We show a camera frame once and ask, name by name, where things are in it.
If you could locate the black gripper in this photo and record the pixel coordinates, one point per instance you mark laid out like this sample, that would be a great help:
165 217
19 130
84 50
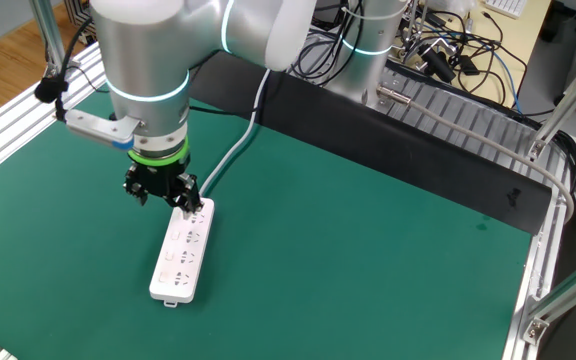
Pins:
160 180

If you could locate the white four-socket power strip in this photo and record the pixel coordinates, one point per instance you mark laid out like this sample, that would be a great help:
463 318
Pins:
188 270

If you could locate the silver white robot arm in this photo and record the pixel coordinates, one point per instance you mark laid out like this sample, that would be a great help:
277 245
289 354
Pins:
148 60

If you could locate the green table mat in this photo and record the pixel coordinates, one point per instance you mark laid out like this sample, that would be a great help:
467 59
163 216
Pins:
318 260

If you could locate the striped aluminium cart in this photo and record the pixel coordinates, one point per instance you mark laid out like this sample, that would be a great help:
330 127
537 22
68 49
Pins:
78 12

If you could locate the black rubber mat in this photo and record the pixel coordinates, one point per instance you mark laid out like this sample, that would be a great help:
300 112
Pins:
393 155

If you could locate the light wooden desk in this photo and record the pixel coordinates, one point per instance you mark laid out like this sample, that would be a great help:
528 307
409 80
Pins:
518 30

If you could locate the white keyboard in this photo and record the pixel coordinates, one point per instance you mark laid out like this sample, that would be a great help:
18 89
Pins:
508 6

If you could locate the silver wrist camera bar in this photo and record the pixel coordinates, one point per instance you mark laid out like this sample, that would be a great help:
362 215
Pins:
98 130

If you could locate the aluminium frame post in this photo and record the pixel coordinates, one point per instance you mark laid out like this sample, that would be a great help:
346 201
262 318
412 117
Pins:
568 295
48 30
568 100

